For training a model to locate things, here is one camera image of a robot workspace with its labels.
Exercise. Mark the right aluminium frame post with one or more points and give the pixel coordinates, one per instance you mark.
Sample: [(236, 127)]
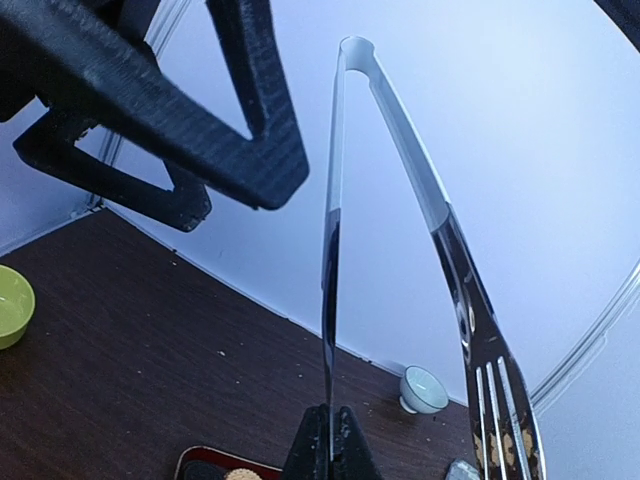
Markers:
[(589, 346)]

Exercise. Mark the pale blue ceramic bowl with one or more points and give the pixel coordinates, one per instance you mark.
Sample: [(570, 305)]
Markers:
[(421, 392)]

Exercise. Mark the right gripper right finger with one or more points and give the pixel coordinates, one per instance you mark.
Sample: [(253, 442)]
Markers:
[(353, 458)]

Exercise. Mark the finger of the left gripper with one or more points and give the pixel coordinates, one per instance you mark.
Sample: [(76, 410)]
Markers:
[(49, 146), (63, 51)]

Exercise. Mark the green plastic bowl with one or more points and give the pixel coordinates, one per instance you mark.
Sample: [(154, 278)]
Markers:
[(18, 304)]

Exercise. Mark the dark red cookie tray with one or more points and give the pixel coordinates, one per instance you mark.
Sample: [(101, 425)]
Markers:
[(223, 461)]

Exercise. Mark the top round tan cookie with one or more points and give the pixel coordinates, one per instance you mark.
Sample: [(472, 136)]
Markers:
[(242, 474)]

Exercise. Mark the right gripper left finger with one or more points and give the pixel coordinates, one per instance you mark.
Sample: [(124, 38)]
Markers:
[(308, 456)]

